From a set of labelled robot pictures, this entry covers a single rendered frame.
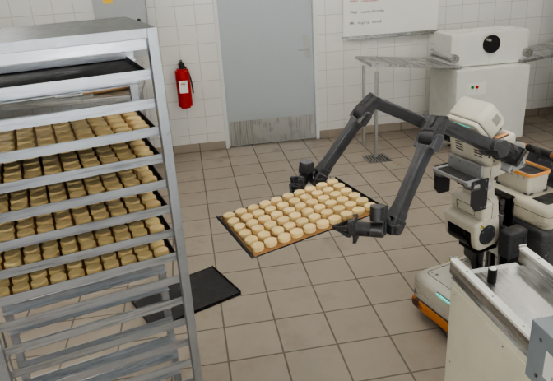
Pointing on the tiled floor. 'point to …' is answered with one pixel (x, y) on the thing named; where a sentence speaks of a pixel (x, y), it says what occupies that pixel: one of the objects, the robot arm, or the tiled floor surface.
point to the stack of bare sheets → (202, 295)
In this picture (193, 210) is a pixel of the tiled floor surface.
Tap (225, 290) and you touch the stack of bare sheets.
